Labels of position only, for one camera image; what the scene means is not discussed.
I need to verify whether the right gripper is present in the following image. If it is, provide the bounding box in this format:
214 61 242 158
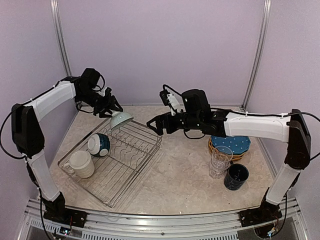
146 111 202 136

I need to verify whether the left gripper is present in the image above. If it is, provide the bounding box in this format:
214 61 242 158
77 88 123 118

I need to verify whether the light striped bowl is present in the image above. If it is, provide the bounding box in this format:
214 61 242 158
109 111 134 131

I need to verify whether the dark teal striped bowl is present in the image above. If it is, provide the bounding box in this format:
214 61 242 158
87 133 111 157

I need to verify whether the clear glass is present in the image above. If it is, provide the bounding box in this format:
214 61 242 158
210 145 233 171
209 160 230 179

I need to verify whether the yellow dotted plate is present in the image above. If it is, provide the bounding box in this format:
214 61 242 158
208 139 247 161
208 138 248 158

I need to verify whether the dark blue mug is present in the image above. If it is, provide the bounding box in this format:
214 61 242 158
223 161 249 191

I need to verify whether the blue dotted plate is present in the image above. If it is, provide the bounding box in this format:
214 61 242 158
210 135 251 155

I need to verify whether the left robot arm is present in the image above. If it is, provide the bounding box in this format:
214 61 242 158
6 68 123 223

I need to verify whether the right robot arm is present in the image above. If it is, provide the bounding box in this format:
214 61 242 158
146 89 313 227

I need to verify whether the white cup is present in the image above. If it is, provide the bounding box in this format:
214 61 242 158
63 150 95 179

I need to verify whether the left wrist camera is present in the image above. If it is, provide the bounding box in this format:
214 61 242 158
98 87 112 97

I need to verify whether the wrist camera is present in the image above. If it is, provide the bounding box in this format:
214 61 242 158
98 87 112 97
159 84 184 116

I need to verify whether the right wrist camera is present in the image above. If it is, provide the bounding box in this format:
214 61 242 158
159 84 184 116

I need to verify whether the wire dish rack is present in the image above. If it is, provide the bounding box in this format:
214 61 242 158
58 119 162 208

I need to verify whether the right aluminium post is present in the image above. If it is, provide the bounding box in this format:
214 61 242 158
241 0 272 110

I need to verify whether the aluminium post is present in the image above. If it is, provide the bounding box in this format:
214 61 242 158
241 0 272 110
50 0 72 77

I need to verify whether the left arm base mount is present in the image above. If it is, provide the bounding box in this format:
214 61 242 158
43 208 88 228

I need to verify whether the left aluminium post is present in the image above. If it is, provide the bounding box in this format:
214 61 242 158
50 0 72 77

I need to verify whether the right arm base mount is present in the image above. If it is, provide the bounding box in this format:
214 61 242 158
238 207 283 227

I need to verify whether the aluminium front rail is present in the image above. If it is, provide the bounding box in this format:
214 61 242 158
15 198 309 240

